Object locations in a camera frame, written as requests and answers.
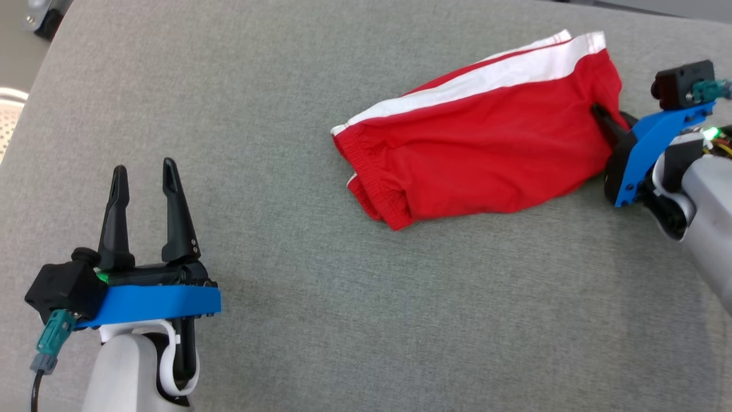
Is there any left cable teal connector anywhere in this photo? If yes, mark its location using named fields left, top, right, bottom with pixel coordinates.
left=30, top=309, right=77, bottom=412

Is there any right cable teal connector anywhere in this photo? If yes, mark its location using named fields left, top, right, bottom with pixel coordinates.
left=689, top=80, right=732, bottom=104

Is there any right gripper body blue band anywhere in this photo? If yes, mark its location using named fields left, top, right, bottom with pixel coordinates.
left=604, top=100, right=717, bottom=208

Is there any grey black caster wheel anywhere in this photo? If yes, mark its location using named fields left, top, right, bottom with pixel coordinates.
left=23, top=0, right=73, bottom=41

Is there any red shorts white stripe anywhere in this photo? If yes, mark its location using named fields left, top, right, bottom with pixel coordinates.
left=331, top=30, right=630, bottom=231

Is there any white laundry basket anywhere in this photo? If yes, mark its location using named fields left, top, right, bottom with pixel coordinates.
left=0, top=88, right=29, bottom=165

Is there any cable teal connector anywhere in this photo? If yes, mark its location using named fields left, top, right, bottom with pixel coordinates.
left=689, top=80, right=732, bottom=104
left=30, top=309, right=77, bottom=412

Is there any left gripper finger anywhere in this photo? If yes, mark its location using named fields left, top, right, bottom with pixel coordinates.
left=97, top=165, right=136, bottom=271
left=161, top=158, right=201, bottom=264

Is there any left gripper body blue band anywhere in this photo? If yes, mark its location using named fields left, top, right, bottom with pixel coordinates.
left=77, top=260, right=222, bottom=330

